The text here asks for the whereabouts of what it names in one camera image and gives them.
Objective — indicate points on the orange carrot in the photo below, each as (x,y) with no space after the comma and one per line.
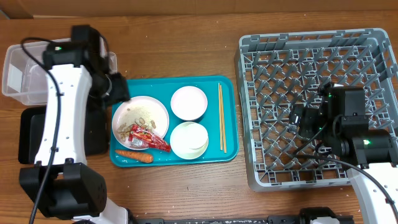
(139,156)

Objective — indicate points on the black plastic tray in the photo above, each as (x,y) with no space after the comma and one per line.
(32,126)

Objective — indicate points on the grey dish rack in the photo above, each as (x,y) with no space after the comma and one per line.
(276,71)

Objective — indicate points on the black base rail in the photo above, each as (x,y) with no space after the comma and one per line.
(321,215)

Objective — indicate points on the teal serving tray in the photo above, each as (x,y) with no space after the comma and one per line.
(175,121)

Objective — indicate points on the red snack wrapper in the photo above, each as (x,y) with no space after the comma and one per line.
(143,138)

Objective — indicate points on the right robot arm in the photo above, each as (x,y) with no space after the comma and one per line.
(338,131)

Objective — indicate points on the clear plastic bin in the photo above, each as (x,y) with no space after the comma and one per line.
(24,80)

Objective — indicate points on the white bowl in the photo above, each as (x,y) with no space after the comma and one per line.
(189,140)

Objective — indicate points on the wooden chopstick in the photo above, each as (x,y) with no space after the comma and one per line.
(223,130)
(220,119)

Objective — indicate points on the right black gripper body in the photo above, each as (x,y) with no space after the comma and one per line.
(311,124)

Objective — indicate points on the peanut shells pile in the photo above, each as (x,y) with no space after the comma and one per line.
(125,129)

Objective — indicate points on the white dinner plate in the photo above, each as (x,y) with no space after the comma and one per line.
(141,107)

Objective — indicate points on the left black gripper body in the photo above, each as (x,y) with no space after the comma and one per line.
(115,89)

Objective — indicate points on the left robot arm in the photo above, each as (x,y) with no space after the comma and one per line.
(60,183)

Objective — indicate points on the pink bowl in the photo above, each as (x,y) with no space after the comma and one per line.
(189,103)

